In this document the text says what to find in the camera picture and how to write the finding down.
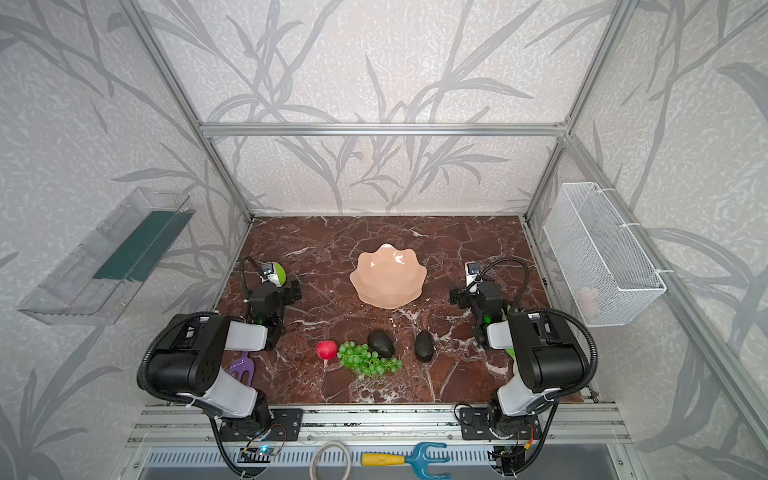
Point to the white wire mesh basket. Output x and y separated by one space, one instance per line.
595 247

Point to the red fake strawberry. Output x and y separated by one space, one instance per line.
327 350

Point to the green fake grape bunch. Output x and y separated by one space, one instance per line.
364 362

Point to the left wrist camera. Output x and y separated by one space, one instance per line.
262 274

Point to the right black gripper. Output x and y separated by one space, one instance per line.
475 295

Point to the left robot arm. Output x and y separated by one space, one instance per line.
183 364

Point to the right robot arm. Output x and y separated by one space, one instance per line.
555 355

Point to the dark avocado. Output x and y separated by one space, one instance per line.
380 342
424 348

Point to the purple toy garden fork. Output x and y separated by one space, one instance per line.
242 369

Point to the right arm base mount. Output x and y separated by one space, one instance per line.
489 423

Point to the pink scalloped fruit bowl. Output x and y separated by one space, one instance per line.
388 278

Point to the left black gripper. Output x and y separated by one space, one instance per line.
274 293

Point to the green toy trowel yellow handle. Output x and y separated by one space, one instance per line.
276 274

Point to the pink object in basket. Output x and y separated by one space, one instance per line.
588 301

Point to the clear plastic wall shelf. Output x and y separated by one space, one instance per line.
96 282

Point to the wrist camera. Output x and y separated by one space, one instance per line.
472 270
262 274

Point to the blue toy rake yellow handle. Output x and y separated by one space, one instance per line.
418 459

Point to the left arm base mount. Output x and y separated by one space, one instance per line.
283 425

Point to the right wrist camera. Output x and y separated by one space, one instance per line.
472 270

